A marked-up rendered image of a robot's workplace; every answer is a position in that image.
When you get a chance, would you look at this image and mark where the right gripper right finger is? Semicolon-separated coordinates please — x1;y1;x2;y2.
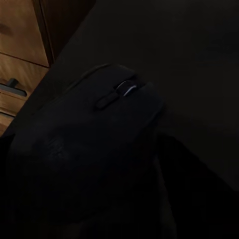
156;132;239;239

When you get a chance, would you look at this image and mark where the mouse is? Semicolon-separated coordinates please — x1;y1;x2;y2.
5;63;168;221

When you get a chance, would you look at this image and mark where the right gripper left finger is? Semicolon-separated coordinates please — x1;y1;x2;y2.
0;134;15;192

